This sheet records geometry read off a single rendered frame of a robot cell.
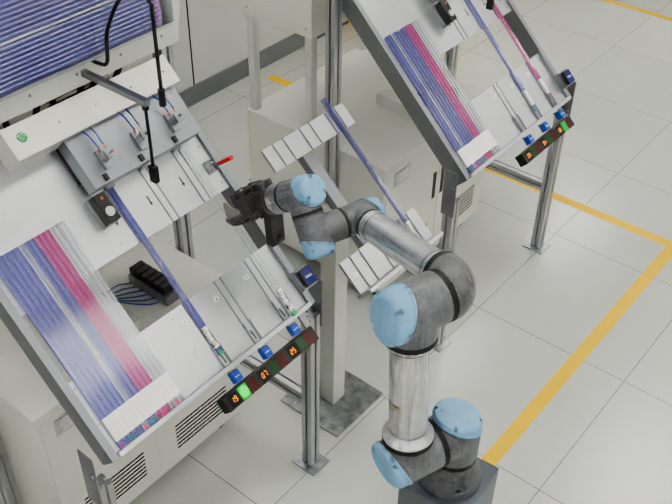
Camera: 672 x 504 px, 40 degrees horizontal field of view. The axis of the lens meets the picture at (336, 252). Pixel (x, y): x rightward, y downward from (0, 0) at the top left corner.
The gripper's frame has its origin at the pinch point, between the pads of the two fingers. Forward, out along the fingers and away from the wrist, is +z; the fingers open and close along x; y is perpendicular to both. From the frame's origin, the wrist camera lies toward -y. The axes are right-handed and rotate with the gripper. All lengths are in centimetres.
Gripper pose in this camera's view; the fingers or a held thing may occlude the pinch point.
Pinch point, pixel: (232, 219)
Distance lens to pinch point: 239.3
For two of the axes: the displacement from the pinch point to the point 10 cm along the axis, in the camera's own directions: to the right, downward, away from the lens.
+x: -6.3, 4.8, -6.1
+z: -6.4, 1.2, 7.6
